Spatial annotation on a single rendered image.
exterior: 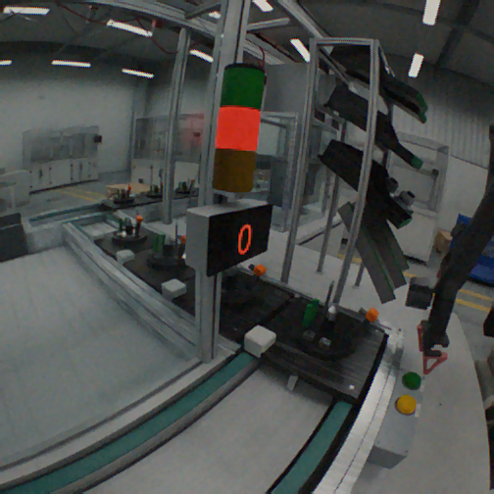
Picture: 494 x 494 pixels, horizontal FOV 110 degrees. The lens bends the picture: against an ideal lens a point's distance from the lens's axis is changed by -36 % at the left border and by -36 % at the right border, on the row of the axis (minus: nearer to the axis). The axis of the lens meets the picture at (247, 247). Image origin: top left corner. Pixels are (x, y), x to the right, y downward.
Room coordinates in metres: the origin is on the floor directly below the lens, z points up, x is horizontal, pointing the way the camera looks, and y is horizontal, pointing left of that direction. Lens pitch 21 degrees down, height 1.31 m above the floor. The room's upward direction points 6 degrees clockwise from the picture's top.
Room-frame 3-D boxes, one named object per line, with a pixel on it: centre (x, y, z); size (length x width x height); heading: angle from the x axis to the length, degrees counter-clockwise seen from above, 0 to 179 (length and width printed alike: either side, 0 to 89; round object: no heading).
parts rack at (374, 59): (0.78, -0.28, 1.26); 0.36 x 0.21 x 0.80; 145
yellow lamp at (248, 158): (0.32, 0.03, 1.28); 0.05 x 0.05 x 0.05
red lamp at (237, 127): (0.32, 0.03, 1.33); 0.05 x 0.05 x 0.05
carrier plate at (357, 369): (0.41, -0.18, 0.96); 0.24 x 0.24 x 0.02; 55
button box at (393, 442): (0.22, -0.31, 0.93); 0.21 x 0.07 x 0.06; 145
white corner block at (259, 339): (0.39, -0.04, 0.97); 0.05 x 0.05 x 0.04; 55
